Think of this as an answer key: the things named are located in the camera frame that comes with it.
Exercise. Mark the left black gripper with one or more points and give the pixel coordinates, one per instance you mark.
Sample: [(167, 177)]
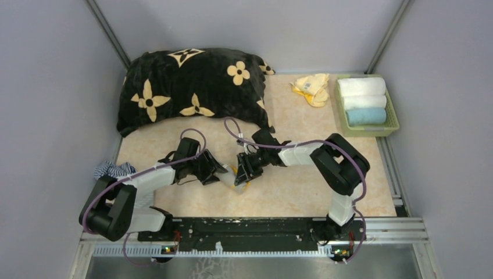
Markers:
[(211, 166)]

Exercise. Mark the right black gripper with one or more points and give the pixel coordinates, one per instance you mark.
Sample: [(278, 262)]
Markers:
[(246, 171)]

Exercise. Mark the yellow grey towel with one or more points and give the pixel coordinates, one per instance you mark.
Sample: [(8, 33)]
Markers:
[(228, 179)]

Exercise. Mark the pale yellow cream towel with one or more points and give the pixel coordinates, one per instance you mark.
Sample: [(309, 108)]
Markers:
[(313, 88)]

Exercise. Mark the light blue towel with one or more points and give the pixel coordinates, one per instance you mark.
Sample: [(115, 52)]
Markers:
[(366, 116)]

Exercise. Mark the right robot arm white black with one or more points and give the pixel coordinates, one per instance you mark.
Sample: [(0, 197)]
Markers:
[(339, 163)]

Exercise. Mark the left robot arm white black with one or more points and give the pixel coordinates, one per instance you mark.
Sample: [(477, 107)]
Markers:
[(111, 210)]

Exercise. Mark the black pillow with tan flowers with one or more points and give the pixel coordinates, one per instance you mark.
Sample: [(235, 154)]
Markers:
[(210, 82)]

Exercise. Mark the blue white striped towel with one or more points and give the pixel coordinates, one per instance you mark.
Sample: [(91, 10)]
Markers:
[(108, 168)]

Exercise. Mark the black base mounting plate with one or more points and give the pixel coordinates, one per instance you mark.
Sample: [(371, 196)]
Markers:
[(286, 234)]

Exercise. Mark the green plastic basket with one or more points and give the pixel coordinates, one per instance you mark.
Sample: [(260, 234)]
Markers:
[(391, 124)]

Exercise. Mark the middle white rolled towel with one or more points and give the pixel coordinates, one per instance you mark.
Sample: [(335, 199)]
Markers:
[(364, 102)]

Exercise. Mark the white rolled towel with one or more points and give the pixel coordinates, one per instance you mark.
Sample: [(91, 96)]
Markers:
[(364, 102), (362, 86)]

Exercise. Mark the top white rolled towel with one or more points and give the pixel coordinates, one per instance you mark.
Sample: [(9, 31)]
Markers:
[(362, 86)]

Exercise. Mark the white toothed cable strip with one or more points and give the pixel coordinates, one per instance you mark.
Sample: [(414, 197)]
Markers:
[(156, 250)]

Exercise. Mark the aluminium frame rail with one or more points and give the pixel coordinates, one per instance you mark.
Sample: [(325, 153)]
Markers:
[(387, 230)]

